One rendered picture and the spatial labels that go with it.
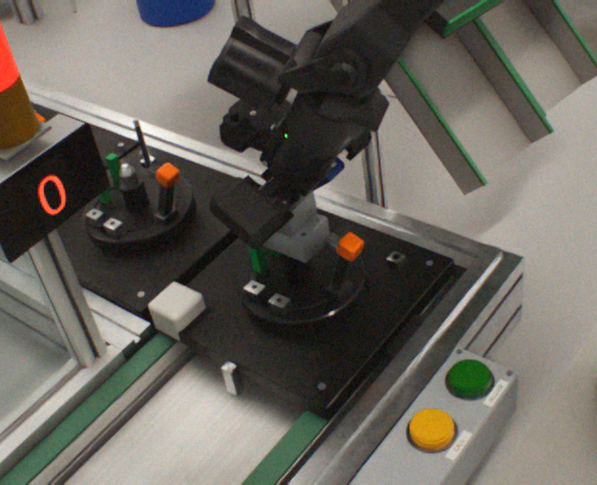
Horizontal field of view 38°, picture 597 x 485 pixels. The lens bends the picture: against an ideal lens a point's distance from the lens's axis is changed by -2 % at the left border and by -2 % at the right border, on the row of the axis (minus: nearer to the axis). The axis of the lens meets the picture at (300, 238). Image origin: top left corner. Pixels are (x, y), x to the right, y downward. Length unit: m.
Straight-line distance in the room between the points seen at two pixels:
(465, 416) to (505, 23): 0.55
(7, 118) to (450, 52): 0.56
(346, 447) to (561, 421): 0.25
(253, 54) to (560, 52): 0.57
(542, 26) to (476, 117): 0.20
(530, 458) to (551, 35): 0.56
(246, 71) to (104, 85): 0.93
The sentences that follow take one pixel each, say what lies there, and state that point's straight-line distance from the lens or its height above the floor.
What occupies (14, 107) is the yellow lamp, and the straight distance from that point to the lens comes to 0.75.
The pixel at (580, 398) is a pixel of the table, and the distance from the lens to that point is 1.00.
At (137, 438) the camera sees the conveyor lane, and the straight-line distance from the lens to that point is 0.95.
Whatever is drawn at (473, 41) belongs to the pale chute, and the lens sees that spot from 1.10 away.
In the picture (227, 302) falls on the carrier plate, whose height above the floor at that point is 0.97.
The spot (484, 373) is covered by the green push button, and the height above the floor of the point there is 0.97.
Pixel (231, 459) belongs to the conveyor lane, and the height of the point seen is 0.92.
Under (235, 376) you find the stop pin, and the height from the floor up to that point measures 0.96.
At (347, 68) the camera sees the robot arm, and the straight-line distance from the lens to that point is 0.69.
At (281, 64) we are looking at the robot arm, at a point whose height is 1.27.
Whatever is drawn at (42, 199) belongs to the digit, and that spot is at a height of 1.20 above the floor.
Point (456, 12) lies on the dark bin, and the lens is 0.96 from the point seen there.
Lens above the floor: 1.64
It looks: 41 degrees down
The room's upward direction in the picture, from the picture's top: 10 degrees counter-clockwise
